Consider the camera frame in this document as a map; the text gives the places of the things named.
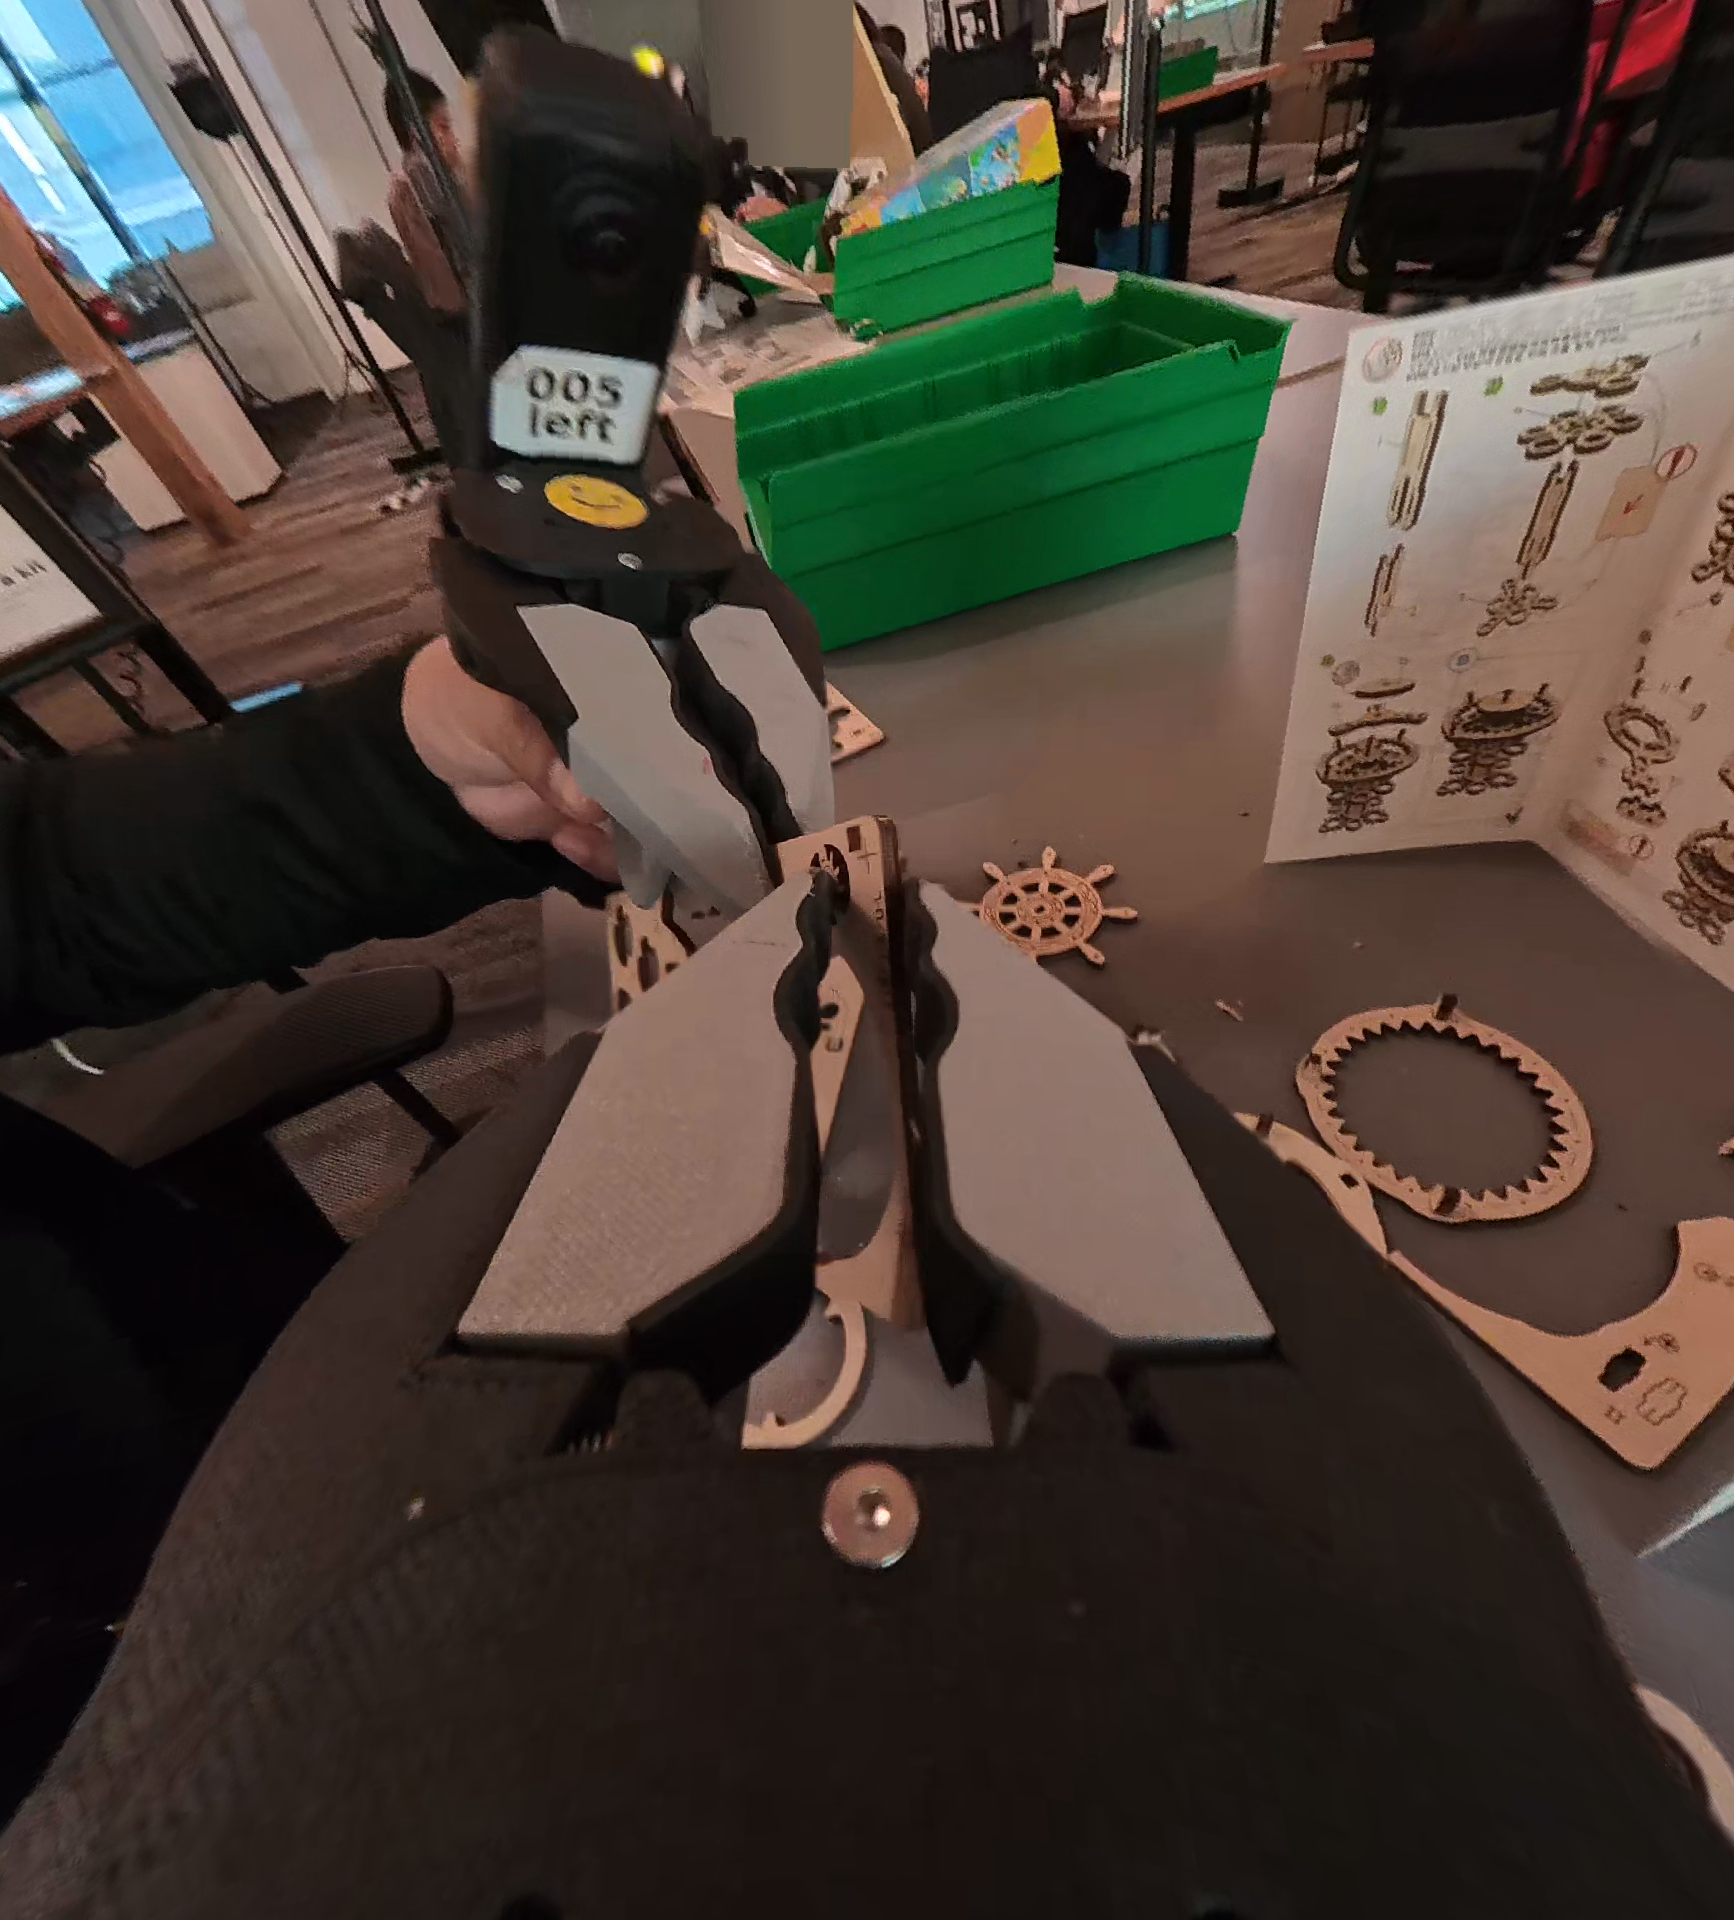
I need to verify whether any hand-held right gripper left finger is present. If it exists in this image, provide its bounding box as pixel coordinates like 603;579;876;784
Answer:
457;868;839;1395

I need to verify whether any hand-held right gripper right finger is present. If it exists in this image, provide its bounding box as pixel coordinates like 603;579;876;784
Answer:
905;884;1277;1382

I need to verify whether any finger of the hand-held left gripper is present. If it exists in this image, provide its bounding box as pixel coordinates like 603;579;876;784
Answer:
517;603;784;916
680;603;839;848

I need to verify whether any wooden sheet with round hole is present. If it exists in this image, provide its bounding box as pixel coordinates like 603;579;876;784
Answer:
603;815;914;1451

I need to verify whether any person's left forearm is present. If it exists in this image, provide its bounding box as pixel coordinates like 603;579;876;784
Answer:
0;661;568;1059

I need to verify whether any person's left hand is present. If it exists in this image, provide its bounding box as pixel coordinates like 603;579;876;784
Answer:
400;636;623;886

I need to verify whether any wooden ship wheel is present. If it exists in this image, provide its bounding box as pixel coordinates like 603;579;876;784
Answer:
978;848;1141;964

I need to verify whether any large empty green bin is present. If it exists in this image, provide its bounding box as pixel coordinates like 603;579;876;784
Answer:
731;270;1295;655

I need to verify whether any small green bin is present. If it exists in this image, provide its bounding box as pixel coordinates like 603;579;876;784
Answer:
739;179;1065;338

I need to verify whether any colourful printed box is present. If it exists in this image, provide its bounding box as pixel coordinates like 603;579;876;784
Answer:
835;98;1065;234

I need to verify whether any folded paper instruction sheet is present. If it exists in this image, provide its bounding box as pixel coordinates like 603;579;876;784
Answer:
1265;234;1734;1083

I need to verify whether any black mesh office chair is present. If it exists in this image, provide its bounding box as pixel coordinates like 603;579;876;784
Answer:
1334;0;1611;309
1609;0;1734;280

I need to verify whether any wooden ring gear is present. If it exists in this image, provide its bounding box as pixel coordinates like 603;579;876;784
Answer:
1295;998;1595;1227

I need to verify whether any wooden support post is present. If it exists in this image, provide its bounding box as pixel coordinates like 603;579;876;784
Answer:
0;67;249;542

